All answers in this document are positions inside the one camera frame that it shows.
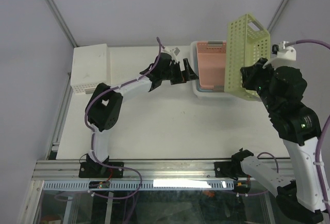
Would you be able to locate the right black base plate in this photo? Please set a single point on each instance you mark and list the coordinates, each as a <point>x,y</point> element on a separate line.
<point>228,169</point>

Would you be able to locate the pink perforated basket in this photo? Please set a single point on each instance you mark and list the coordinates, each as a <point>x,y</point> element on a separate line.
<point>211,64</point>

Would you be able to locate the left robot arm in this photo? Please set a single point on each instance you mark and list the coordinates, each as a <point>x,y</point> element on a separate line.
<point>103,109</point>

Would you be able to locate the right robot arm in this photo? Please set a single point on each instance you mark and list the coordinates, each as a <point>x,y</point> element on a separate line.
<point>304,198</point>

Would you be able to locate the aluminium mounting rail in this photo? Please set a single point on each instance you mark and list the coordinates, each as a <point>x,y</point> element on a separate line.
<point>196,169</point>

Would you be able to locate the white slotted cable duct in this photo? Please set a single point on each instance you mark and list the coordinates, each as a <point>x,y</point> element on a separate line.
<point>132,185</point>

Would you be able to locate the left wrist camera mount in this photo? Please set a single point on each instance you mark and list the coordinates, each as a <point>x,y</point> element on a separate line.
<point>173,52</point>

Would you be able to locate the green perforated basket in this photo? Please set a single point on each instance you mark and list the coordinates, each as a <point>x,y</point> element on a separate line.
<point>247,41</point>

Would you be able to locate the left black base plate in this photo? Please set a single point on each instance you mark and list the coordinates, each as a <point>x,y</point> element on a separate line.
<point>91,169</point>

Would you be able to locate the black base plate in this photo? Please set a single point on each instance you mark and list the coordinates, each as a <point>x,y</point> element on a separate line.
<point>228,169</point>
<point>91,169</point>

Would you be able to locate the white bottom basket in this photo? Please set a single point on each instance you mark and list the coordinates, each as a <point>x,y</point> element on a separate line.
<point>208,61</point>

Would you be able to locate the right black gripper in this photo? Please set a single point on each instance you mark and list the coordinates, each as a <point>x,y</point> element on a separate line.
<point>249,72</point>

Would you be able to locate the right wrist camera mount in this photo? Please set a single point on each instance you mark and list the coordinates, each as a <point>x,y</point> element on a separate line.
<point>284,55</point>

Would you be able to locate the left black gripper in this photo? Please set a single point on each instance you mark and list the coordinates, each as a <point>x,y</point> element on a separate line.
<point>183,77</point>

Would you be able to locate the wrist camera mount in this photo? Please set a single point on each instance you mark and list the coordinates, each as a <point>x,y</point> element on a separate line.
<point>284,55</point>
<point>173,52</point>

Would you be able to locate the white perforated basket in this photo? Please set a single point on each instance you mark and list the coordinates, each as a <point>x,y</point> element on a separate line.
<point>90,67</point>

